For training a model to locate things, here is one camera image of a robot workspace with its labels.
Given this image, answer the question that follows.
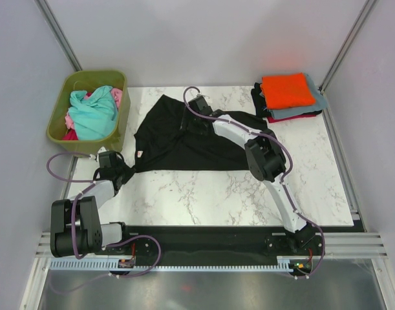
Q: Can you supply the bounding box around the red garment in bin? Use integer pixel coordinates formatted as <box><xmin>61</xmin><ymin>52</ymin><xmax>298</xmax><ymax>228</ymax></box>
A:
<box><xmin>62</xmin><ymin>129</ymin><xmax>78</xmax><ymax>141</ymax></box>

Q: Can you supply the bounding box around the left aluminium frame post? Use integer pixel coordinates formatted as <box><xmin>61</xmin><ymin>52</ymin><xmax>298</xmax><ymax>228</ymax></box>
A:
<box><xmin>35</xmin><ymin>0</ymin><xmax>83</xmax><ymax>72</ymax></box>

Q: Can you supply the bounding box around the black t shirt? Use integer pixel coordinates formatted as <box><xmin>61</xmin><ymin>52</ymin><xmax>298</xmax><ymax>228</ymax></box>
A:
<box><xmin>251</xmin><ymin>83</ymin><xmax>323</xmax><ymax>119</ymax></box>
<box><xmin>129</xmin><ymin>94</ymin><xmax>269</xmax><ymax>175</ymax></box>

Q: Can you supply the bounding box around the teal t shirt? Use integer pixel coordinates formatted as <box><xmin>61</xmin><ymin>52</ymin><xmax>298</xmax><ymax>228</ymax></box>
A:
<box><xmin>67</xmin><ymin>85</ymin><xmax>118</xmax><ymax>141</ymax></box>

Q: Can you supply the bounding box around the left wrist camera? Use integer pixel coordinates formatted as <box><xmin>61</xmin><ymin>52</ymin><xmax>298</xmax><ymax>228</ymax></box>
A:
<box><xmin>96</xmin><ymin>147</ymin><xmax>124</xmax><ymax>169</ymax></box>

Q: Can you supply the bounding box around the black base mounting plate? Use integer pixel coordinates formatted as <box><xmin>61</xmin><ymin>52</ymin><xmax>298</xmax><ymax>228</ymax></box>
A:
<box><xmin>94</xmin><ymin>225</ymin><xmax>325</xmax><ymax>267</ymax></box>

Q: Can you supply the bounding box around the aluminium frame post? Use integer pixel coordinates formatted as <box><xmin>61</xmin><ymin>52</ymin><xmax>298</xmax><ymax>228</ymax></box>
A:
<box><xmin>319</xmin><ymin>0</ymin><xmax>378</xmax><ymax>94</ymax></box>
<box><xmin>35</xmin><ymin>0</ymin><xmax>83</xmax><ymax>72</ymax></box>

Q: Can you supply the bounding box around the folded crimson t shirt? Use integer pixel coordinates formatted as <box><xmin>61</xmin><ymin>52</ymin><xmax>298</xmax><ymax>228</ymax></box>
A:
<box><xmin>266</xmin><ymin>114</ymin><xmax>317</xmax><ymax>123</ymax></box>

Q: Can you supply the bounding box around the right aluminium frame post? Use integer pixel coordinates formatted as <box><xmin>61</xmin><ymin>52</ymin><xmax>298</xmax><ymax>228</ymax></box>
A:
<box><xmin>319</xmin><ymin>0</ymin><xmax>378</xmax><ymax>94</ymax></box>

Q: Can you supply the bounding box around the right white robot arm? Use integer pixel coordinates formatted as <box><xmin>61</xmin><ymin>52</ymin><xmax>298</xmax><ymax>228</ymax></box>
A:
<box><xmin>181</xmin><ymin>106</ymin><xmax>315</xmax><ymax>254</ymax></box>

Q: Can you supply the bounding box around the folded black t shirt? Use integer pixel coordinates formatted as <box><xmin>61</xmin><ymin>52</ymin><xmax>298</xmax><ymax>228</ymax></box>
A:
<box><xmin>251</xmin><ymin>83</ymin><xmax>323</xmax><ymax>119</ymax></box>

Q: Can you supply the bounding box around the pink t shirt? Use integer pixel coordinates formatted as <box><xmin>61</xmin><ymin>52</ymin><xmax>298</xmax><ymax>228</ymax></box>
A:
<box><xmin>65</xmin><ymin>88</ymin><xmax>123</xmax><ymax>130</ymax></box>

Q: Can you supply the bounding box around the white slotted cable duct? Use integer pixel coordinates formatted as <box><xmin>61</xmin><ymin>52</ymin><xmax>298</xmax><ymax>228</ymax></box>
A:
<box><xmin>49</xmin><ymin>257</ymin><xmax>310</xmax><ymax>273</ymax></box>

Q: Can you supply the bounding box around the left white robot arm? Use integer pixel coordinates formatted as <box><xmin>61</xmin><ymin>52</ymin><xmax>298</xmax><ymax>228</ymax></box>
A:
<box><xmin>50</xmin><ymin>162</ymin><xmax>135</xmax><ymax>260</ymax></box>

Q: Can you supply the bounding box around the olive green plastic bin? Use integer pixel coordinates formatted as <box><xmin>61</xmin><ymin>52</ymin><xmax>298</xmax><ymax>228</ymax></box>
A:
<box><xmin>47</xmin><ymin>70</ymin><xmax>131</xmax><ymax>157</ymax></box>

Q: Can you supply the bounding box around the folded grey t shirt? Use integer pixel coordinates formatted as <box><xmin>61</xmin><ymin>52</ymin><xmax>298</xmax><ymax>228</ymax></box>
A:
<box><xmin>268</xmin><ymin>73</ymin><xmax>328</xmax><ymax>119</ymax></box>

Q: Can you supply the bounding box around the folded orange t shirt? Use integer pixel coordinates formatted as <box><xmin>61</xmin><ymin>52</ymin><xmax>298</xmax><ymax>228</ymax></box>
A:
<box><xmin>261</xmin><ymin>73</ymin><xmax>316</xmax><ymax>110</ymax></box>

